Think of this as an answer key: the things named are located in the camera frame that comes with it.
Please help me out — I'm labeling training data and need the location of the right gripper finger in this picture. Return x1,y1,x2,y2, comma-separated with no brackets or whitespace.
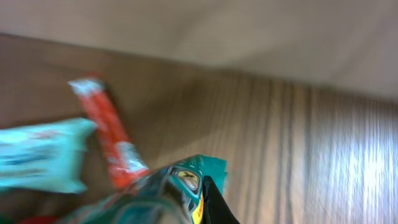
203,175,239,224

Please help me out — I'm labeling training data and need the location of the green 3M gloves packet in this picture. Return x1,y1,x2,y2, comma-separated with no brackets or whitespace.
59,155,227,224

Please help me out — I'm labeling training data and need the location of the small orange snack packet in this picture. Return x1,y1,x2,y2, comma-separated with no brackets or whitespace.
68,78,149,189

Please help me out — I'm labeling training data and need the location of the teal wet wipes packet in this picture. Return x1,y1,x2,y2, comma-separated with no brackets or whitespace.
1,118,96,194

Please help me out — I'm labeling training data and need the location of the red sauce bottle yellow label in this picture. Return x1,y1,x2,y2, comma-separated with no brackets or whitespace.
17,216,60,224

